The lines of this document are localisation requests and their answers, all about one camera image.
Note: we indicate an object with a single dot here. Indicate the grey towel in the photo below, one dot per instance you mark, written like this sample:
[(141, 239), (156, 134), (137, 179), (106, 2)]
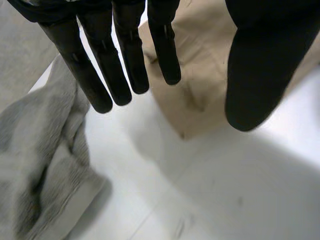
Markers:
[(37, 150)]

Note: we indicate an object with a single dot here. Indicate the beige shorts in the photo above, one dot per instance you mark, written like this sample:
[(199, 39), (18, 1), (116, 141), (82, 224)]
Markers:
[(200, 82)]

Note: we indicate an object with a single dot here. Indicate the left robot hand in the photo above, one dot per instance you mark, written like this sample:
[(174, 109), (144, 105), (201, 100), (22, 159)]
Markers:
[(260, 75)]

